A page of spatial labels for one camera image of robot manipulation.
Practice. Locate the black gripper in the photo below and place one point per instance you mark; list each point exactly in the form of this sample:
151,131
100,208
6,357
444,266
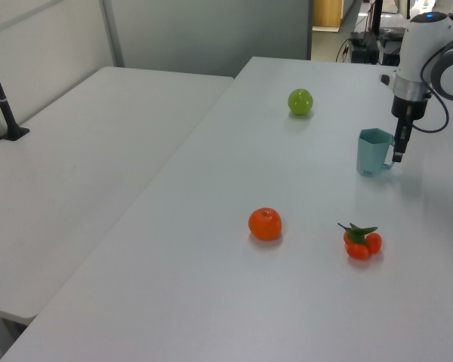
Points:
407,107

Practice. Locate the teal faceted mug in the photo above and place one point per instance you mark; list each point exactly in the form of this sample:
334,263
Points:
370,154

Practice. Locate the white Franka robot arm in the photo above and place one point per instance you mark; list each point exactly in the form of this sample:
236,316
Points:
419,49

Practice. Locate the black electronics box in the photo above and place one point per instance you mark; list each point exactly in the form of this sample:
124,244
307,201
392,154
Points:
364,47

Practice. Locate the small tangerine cluster with leaves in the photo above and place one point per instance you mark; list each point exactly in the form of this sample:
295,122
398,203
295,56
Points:
358,250

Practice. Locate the green toy apple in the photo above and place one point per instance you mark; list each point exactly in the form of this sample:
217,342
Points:
300,102

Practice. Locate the black upright pole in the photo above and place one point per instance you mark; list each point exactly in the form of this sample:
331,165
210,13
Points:
376,15

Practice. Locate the wooden door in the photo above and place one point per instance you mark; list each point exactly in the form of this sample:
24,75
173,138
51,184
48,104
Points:
327,13

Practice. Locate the large orange toy tangerine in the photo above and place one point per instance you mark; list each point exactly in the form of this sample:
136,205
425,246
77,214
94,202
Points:
265,224

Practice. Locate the white side table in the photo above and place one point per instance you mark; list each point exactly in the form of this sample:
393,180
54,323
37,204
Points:
79,169

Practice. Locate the black camera pole with base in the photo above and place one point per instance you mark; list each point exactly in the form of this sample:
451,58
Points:
7,113

